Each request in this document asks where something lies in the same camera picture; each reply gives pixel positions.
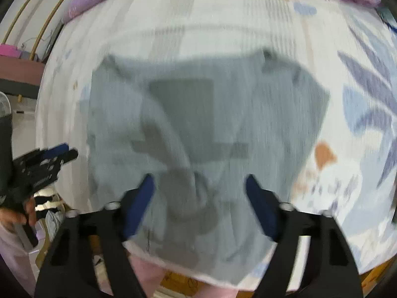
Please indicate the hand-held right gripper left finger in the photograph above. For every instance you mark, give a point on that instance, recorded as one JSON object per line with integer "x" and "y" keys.
{"x": 139, "y": 211}

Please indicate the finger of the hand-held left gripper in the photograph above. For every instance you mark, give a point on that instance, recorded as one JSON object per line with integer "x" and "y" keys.
{"x": 52, "y": 152}
{"x": 52, "y": 170}

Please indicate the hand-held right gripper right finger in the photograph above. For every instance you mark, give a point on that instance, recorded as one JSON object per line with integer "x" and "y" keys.
{"x": 262, "y": 211}

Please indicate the grey zip hoodie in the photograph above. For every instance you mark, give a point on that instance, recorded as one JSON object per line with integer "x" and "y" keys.
{"x": 217, "y": 115}

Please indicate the person's left hand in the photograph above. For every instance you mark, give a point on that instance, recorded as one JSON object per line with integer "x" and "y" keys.
{"x": 31, "y": 211}

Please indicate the pink box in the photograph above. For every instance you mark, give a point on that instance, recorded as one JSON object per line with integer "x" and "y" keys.
{"x": 9, "y": 51}

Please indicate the leaf print bed sheet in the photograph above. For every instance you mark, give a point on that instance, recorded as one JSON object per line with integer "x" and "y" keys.
{"x": 217, "y": 21}

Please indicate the light blue pillow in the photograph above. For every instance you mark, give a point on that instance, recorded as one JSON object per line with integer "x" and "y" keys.
{"x": 389, "y": 18}

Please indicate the brown board with black frame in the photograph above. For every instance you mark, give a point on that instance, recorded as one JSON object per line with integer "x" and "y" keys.
{"x": 18, "y": 74}

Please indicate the wooden bed frame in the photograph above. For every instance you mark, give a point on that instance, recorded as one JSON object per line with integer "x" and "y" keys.
{"x": 377, "y": 274}

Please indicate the wooden rail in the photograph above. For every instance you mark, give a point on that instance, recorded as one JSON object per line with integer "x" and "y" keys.
{"x": 52, "y": 12}
{"x": 24, "y": 9}

